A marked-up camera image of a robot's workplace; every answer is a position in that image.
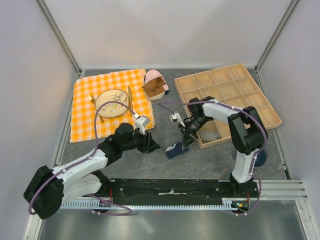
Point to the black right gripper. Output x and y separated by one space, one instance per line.
187 140

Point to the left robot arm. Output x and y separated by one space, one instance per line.
104 154

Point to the grey rolled underwear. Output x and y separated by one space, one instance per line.
209 136

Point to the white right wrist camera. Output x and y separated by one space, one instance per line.
175 117

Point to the aluminium frame post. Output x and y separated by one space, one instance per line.
277 32
43 7

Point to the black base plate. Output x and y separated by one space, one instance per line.
173 191

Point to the aluminium frame post left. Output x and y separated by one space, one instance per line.
43 7

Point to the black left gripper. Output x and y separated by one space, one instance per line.
148 144

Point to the aluminium front rail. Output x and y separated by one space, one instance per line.
282 188

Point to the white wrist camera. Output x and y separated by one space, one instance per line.
175 117
141 121

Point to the blue ceramic bowl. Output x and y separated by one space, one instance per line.
261 159

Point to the pink underwear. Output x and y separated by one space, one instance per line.
153 74

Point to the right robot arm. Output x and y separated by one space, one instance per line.
248 134

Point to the yellow checkered cloth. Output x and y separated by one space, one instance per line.
83 110

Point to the aluminium frame post right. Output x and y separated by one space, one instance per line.
277 32

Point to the cream underwear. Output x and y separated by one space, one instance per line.
157 96

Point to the navy blue white-trimmed underwear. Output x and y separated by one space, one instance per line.
175 150

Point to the brown underwear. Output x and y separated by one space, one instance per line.
154 87

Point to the white cable duct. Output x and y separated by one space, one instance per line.
98 205

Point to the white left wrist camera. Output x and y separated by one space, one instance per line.
141 121

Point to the gold fork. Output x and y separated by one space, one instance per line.
93 101

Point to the wooden compartment tray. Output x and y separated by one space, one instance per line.
232 85

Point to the gold knife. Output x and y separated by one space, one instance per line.
130 97

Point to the bird-painted ceramic plate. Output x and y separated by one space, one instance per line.
112 109

